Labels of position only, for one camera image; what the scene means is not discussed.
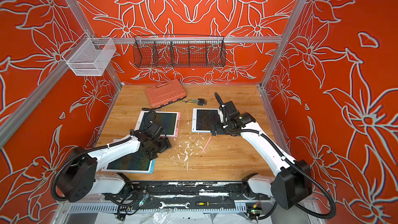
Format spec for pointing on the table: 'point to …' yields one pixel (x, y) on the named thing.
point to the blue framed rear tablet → (203, 118)
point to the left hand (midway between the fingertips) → (168, 149)
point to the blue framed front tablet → (140, 162)
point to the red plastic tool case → (165, 93)
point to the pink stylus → (204, 149)
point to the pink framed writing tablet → (170, 121)
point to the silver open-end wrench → (164, 205)
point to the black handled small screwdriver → (145, 109)
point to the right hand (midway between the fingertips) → (218, 127)
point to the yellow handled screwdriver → (207, 203)
